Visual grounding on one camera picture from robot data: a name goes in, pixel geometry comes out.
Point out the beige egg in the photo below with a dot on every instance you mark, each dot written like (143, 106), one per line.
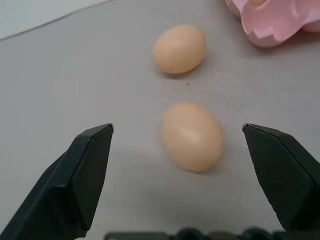
(179, 49)
(257, 2)
(192, 136)

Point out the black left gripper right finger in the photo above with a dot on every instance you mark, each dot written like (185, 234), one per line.
(285, 175)

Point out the pink egg carton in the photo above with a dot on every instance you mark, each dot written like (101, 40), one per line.
(272, 20)

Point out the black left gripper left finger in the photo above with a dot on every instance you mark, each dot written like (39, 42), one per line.
(70, 180)

